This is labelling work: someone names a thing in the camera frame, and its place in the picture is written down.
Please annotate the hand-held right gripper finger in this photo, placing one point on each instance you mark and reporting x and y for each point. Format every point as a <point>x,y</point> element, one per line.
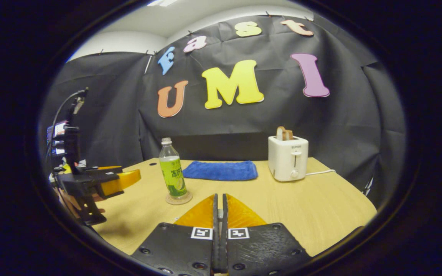
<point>216,214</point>
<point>224,214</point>

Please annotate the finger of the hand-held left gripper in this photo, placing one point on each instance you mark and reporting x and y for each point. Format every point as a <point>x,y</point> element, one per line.
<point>106,168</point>
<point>123,182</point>

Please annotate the round wooden coaster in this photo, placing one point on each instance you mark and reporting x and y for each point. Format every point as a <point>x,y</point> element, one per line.
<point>178,200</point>

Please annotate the green label water bottle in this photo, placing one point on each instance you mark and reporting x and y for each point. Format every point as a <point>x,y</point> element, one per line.
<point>173,176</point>

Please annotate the blue towel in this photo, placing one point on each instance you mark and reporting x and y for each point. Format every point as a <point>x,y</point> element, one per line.
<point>221,171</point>

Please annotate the computer monitor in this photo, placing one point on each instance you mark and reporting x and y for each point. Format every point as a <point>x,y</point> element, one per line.
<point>58,130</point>

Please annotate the white toaster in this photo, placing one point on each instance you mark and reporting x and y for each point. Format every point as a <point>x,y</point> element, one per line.
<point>287,161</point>

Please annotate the toast bread slice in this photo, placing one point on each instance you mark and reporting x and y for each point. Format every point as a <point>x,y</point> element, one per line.
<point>289,135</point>
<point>280,133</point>

